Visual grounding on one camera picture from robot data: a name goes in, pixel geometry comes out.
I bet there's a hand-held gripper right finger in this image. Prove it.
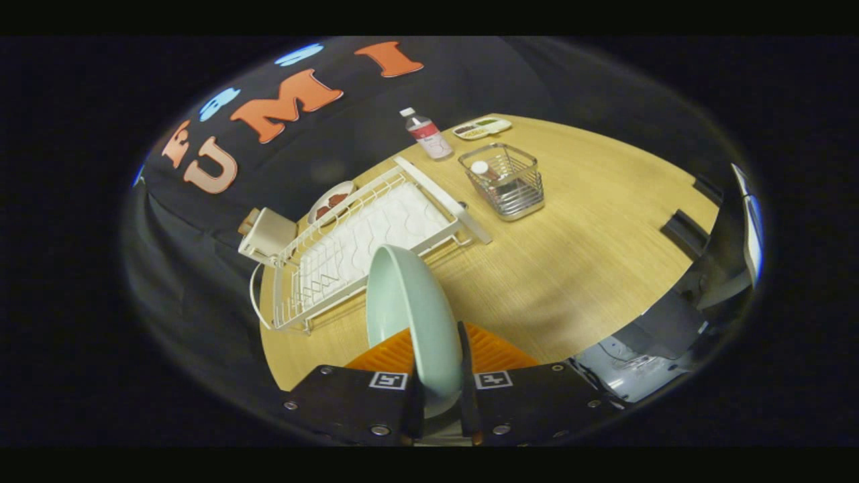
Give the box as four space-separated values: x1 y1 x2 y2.
456 320 629 447

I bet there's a black table edge clamp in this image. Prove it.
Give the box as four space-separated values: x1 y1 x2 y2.
661 209 711 259
695 176 725 205

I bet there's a pale green plate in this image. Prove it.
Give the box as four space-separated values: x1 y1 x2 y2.
366 245 464 420

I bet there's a white wire dish rack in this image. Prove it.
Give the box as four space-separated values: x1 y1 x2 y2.
250 156 493 334

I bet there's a white toaster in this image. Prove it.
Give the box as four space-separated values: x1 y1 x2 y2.
238 207 298 268

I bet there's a small beige plate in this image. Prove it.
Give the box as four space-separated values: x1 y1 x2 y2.
307 180 356 225

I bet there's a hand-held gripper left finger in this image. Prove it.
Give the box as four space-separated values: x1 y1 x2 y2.
281 327 426 447

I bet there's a clear bottle with red label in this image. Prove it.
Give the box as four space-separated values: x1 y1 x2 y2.
400 107 454 162

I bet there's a white spoon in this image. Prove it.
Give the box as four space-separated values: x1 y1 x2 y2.
470 160 521 195

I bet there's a white divided sauce dish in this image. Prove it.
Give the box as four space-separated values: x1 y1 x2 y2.
452 117 512 141

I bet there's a black backdrop cloth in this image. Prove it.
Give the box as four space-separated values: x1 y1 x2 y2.
124 37 732 417

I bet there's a metal wire basket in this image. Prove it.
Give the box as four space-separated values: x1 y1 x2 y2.
458 143 546 222

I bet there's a white panel with blue edge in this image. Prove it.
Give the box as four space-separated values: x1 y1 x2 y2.
730 163 766 286

